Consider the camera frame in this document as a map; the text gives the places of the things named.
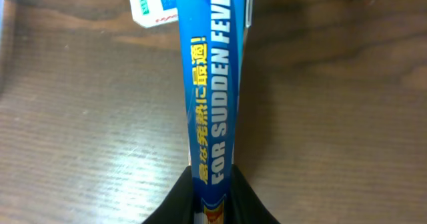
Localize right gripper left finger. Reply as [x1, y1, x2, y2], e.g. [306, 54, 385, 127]
[142, 166, 193, 224]

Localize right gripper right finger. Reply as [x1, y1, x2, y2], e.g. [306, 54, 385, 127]
[226, 165, 280, 224]

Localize blue fever patch box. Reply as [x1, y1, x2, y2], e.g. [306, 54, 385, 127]
[176, 0, 253, 224]

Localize white Panadol box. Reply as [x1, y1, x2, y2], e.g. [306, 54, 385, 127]
[129, 0, 178, 28]

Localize clear plastic container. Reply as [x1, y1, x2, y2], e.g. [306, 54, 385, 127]
[0, 0, 5, 90]

